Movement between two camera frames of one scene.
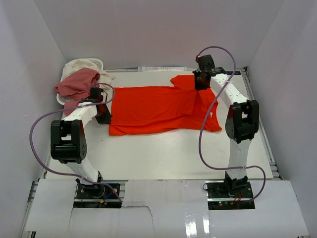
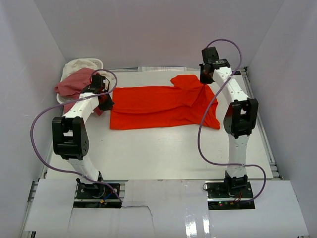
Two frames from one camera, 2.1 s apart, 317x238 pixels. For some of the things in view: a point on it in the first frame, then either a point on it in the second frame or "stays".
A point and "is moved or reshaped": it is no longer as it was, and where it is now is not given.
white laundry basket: [60, 99] stays
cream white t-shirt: [105, 78] stays
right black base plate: [221, 197] stays
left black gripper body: [103, 116] -> [107, 104]
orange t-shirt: [180, 108] is moved or reshaped
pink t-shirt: [76, 86] stays
